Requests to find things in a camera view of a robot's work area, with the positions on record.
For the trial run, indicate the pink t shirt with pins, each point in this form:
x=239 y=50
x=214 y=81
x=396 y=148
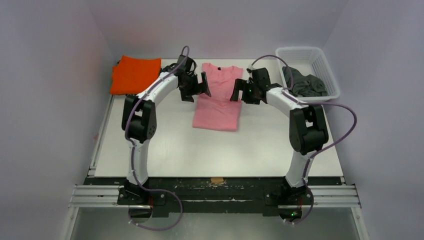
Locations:
x=218 y=112

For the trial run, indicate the brown tape piece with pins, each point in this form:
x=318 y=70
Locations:
x=217 y=180

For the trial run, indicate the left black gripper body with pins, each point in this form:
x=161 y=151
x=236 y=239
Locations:
x=191 y=81

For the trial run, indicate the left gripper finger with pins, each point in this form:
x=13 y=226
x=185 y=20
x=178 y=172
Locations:
x=186 y=94
x=204 y=87

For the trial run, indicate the grey crumpled t shirt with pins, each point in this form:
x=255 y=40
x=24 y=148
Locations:
x=303 y=85

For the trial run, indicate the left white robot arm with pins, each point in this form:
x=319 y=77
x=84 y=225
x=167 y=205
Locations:
x=139 y=119

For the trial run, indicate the orange folded t shirt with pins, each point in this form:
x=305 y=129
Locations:
x=134 y=75

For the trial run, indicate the white plastic laundry basket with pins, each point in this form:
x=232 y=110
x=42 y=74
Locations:
x=309 y=60

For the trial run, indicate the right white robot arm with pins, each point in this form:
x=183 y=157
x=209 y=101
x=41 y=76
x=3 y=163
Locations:
x=308 y=130

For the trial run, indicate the black mounting base rail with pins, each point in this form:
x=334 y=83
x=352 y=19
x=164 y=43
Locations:
x=161 y=197

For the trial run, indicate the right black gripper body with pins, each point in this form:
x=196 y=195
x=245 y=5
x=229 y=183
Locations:
x=245 y=90

